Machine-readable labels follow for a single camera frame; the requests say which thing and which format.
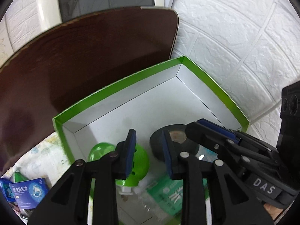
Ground black electrical tape roll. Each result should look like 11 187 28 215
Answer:
149 124 199 161

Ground blue medicine box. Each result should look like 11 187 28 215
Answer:
9 178 49 210

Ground small green cardboard box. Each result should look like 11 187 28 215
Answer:
13 172 29 182

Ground green mosquito repellent plug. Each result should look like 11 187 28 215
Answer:
88 142 150 196

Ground green label soda water bottle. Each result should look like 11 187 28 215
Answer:
136 144 219 221

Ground person's right hand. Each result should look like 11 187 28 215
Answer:
263 203 283 220

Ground green cardboard tray box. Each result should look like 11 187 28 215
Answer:
52 55 250 225

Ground blue plastic cube box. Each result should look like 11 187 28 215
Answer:
0 178 16 202

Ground dark brown wooden headboard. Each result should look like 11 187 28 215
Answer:
1 7 179 173

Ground black camera module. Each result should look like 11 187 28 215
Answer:
277 82 299 189

